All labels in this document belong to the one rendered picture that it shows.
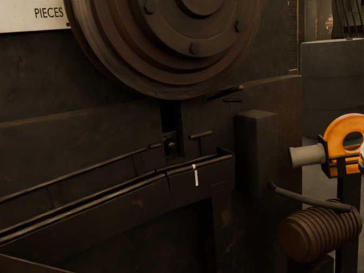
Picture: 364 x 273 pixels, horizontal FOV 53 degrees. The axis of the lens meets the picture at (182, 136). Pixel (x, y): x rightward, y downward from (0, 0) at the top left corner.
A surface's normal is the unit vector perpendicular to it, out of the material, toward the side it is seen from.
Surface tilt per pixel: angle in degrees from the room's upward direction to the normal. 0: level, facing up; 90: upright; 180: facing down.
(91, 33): 90
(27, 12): 90
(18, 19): 90
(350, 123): 90
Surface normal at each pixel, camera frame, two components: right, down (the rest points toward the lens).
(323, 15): 0.48, 0.18
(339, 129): -0.09, 0.26
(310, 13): -0.87, 0.20
